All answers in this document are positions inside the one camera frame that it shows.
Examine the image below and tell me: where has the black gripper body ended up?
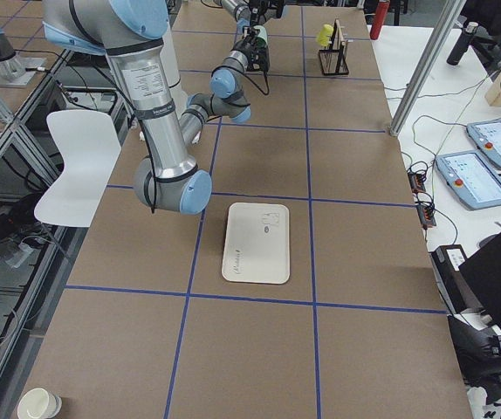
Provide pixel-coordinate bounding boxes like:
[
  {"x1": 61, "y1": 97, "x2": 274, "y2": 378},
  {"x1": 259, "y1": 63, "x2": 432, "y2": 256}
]
[
  {"x1": 250, "y1": 0, "x2": 271, "y2": 19},
  {"x1": 237, "y1": 36, "x2": 257, "y2": 59}
]

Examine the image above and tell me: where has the pale green plastic cup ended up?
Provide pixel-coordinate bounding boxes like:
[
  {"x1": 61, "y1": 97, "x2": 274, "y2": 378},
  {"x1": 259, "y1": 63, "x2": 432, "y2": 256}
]
[{"x1": 252, "y1": 25, "x2": 268, "y2": 48}]

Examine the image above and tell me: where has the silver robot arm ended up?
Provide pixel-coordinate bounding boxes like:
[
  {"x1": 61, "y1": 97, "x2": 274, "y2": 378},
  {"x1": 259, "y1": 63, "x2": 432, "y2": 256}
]
[
  {"x1": 214, "y1": 0, "x2": 277, "y2": 24},
  {"x1": 43, "y1": 1, "x2": 251, "y2": 215}
]

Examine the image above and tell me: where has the yellow plastic cup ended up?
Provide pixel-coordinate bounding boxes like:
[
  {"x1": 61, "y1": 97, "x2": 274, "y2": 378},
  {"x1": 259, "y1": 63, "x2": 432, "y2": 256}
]
[{"x1": 316, "y1": 24, "x2": 334, "y2": 48}]

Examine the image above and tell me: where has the cream rabbit tray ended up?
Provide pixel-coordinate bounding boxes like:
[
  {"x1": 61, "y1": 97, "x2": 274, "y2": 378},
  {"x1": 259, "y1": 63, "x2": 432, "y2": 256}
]
[{"x1": 222, "y1": 203, "x2": 291, "y2": 285}]

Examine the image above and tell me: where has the paper cup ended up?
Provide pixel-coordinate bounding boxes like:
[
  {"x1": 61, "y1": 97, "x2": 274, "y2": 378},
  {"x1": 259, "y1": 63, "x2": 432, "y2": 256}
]
[{"x1": 17, "y1": 388, "x2": 62, "y2": 419}]

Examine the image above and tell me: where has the red cylinder bottle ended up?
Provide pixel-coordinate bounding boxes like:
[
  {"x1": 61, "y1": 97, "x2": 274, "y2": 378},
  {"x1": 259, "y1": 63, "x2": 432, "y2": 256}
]
[{"x1": 369, "y1": 0, "x2": 390, "y2": 40}]

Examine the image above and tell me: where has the white chair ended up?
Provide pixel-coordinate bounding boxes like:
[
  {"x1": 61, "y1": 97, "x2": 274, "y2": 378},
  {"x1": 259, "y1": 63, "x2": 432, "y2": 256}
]
[{"x1": 34, "y1": 109, "x2": 121, "y2": 228}]

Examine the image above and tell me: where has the black bottle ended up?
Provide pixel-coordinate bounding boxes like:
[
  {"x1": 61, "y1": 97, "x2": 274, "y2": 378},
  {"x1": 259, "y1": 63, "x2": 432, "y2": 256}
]
[{"x1": 446, "y1": 22, "x2": 479, "y2": 65}]

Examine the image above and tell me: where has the teach pendant near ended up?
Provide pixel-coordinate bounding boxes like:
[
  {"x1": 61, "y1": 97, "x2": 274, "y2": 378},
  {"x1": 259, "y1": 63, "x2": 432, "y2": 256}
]
[{"x1": 436, "y1": 150, "x2": 501, "y2": 210}]

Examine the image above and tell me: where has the teach pendant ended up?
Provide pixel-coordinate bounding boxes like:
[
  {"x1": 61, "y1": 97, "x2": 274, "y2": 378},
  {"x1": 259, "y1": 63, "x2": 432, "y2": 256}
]
[
  {"x1": 466, "y1": 119, "x2": 501, "y2": 169},
  {"x1": 436, "y1": 150, "x2": 501, "y2": 210}
]

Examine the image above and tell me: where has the teach pendant far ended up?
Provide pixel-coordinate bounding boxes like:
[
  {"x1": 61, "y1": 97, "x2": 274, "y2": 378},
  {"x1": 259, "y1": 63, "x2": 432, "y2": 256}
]
[{"x1": 466, "y1": 119, "x2": 501, "y2": 169}]

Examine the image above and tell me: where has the black box on desk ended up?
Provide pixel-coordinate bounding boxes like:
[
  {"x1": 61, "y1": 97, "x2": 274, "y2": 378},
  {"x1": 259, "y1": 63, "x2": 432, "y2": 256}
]
[{"x1": 430, "y1": 244, "x2": 483, "y2": 313}]

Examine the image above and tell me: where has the black laptop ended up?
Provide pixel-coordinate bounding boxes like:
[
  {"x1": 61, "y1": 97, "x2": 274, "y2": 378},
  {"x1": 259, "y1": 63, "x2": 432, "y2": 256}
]
[{"x1": 457, "y1": 216, "x2": 501, "y2": 346}]

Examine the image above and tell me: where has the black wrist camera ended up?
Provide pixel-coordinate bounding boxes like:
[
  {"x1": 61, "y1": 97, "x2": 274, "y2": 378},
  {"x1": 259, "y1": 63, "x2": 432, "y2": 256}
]
[{"x1": 248, "y1": 45, "x2": 270, "y2": 73}]

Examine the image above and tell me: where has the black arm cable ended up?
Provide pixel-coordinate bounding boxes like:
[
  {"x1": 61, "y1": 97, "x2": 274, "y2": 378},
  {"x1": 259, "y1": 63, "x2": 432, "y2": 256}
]
[{"x1": 232, "y1": 69, "x2": 271, "y2": 107}]

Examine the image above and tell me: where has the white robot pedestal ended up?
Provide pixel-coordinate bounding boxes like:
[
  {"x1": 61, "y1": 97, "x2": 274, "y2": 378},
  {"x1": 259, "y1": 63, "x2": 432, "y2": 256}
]
[{"x1": 160, "y1": 24, "x2": 190, "y2": 120}]

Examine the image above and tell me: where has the wooden rack handle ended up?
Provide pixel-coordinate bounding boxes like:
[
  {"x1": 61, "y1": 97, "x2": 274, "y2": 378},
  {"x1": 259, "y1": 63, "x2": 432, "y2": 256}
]
[{"x1": 332, "y1": 18, "x2": 346, "y2": 51}]

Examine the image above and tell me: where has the black wire cup rack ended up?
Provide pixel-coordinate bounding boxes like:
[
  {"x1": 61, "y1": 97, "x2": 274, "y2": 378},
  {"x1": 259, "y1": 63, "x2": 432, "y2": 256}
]
[{"x1": 318, "y1": 26, "x2": 349, "y2": 76}]

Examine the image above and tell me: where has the aluminium frame post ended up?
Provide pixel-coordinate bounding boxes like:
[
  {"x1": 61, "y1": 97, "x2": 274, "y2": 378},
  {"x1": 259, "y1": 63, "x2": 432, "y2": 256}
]
[{"x1": 388, "y1": 0, "x2": 466, "y2": 137}]

